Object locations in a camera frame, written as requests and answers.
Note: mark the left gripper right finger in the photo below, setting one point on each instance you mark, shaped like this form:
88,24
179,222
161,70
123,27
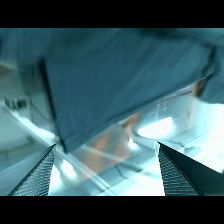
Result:
186,173

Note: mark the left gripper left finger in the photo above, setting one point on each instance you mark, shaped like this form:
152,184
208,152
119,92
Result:
37,178

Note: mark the teal blue shirt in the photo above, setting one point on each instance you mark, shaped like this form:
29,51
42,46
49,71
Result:
126,76

